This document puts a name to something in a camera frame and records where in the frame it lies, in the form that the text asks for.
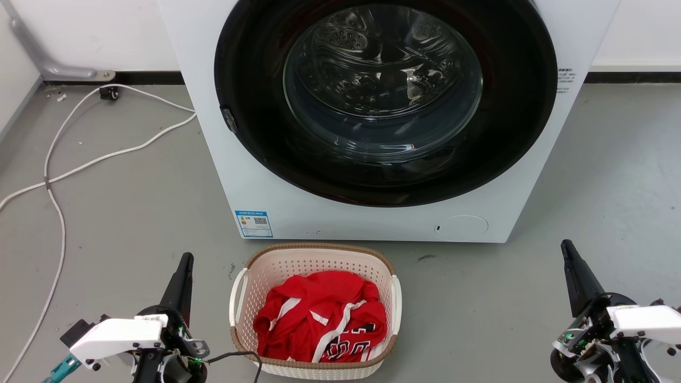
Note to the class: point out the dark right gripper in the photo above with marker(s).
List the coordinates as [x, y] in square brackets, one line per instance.
[596, 340]

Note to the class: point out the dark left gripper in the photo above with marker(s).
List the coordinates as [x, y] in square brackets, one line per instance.
[178, 340]

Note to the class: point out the cream plastic laundry basket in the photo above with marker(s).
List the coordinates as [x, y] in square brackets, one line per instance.
[298, 260]

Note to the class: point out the blue energy label sticker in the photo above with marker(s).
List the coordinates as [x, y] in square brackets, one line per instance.
[254, 224]

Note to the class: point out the white front-load washing machine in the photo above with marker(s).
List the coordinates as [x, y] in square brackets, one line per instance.
[213, 175]

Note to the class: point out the round white filter cover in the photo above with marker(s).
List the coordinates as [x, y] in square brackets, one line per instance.
[462, 227]

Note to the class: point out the red and white jersey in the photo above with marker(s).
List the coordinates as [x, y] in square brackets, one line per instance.
[314, 298]

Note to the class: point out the black round washer door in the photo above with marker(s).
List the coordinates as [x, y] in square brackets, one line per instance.
[255, 133]

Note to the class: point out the grey washer door latch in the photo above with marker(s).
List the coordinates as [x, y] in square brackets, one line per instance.
[229, 120]

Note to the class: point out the small grey text sticker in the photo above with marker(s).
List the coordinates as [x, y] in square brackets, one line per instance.
[565, 80]

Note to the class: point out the steel washer drum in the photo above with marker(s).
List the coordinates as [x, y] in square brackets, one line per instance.
[372, 48]

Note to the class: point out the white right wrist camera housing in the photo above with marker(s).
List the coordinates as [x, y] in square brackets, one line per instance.
[646, 319]

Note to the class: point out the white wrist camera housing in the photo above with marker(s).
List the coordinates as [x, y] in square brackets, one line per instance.
[117, 336]
[646, 319]

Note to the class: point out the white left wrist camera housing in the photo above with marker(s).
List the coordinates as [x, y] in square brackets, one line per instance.
[117, 336]

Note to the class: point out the small black floor bracket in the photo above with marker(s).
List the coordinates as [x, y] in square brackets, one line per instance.
[109, 93]

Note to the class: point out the grey wall pipe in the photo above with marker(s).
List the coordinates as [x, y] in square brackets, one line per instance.
[50, 68]

